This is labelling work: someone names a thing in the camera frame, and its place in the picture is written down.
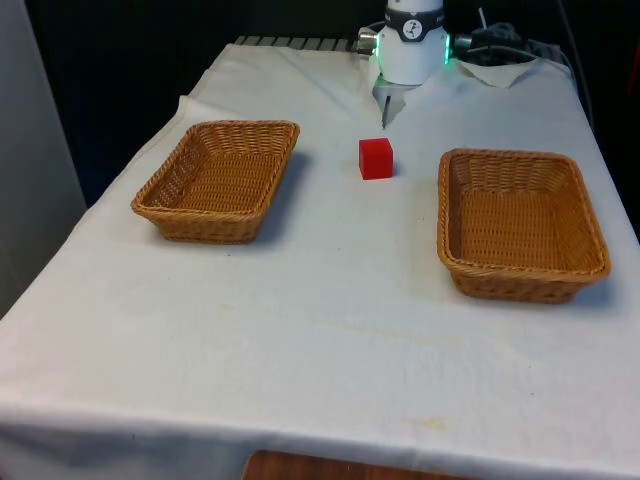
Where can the red cube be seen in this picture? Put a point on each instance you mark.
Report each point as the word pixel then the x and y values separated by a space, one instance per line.
pixel 376 159

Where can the wicker basket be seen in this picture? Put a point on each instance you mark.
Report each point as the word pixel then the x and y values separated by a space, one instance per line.
pixel 220 185
pixel 522 230

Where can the pale locker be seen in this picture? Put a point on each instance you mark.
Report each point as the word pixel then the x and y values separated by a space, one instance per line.
pixel 30 150

